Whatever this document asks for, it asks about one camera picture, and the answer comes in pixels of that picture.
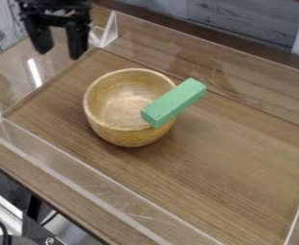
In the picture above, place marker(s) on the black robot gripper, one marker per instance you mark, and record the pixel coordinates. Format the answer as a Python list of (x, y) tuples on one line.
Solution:
[(56, 12)]

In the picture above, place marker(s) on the brown wooden bowl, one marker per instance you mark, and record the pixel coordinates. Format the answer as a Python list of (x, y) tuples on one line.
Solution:
[(112, 102)]

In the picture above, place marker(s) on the black metal table bracket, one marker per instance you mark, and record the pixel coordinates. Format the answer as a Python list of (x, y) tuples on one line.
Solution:
[(33, 230)]

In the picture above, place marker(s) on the clear acrylic tray walls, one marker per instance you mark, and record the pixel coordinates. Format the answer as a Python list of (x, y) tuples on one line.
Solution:
[(215, 183)]

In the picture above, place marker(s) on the green rectangular block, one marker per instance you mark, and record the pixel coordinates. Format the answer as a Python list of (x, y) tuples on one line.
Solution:
[(164, 108)]

